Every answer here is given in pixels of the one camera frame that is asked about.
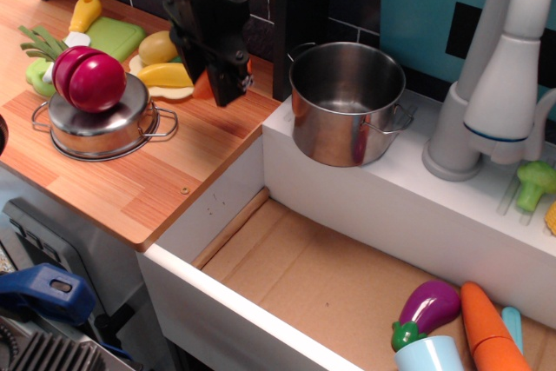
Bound grey white toy faucet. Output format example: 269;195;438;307
422;0;555;182

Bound green toy broccoli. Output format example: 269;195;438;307
517;161;555;212

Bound yellow toy corn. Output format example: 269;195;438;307
545;202;556;235

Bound light blue toy utensil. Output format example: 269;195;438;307
501;306;524;354

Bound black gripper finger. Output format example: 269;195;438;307
170;25;209;83
205;56;253;107

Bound small orange toy carrot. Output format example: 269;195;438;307
191;57;254;100

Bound upturned steel pan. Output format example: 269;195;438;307
31;74;178;162

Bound yellow-handled toy knife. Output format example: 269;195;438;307
64;0;102;47

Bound green toy cutting board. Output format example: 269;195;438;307
64;17;147;63

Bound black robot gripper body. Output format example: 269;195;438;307
158;0;257;69

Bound tall steel pot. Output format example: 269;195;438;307
288;42;414;167

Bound purple toy eggplant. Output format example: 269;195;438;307
391;281;461;352

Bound green toy leek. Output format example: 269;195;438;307
18;25;69;98

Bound yellow toy banana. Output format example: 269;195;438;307
136;63;194;89

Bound white toy sink basin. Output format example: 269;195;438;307
138;93;555;370

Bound large orange toy carrot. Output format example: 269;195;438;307
460;282;531;371

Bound grey toy oven front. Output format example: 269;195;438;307
1;169;180;370

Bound toy potato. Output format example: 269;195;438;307
138;30;178;65

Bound cream flower-shaped plate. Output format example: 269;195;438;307
129;54;194;100

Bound blue clamp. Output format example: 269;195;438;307
1;263;96;326

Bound red toy onion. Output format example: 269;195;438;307
52;46;127;113

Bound light blue toy cup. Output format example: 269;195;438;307
394;335;464;371

